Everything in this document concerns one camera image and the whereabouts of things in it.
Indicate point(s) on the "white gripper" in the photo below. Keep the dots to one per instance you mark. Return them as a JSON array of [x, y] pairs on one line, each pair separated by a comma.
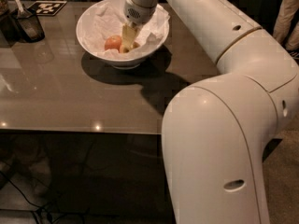
[[136, 13]]

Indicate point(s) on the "yellow-red apple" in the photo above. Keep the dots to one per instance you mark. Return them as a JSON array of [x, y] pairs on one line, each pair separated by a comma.
[[134, 46]]

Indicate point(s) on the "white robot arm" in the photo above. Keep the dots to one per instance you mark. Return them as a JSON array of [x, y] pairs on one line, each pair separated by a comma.
[[214, 132]]

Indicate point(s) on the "red apple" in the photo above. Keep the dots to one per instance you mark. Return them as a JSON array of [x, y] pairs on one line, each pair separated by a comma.
[[113, 42]]

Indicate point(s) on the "white ceramic bowl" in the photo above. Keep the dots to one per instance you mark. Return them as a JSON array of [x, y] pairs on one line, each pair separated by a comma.
[[90, 25]]

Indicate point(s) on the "white crumpled paper towel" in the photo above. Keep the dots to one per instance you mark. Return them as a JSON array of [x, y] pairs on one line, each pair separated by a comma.
[[102, 19]]

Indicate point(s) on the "black white marker tag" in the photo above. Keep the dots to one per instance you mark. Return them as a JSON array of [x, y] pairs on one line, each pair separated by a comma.
[[47, 8]]

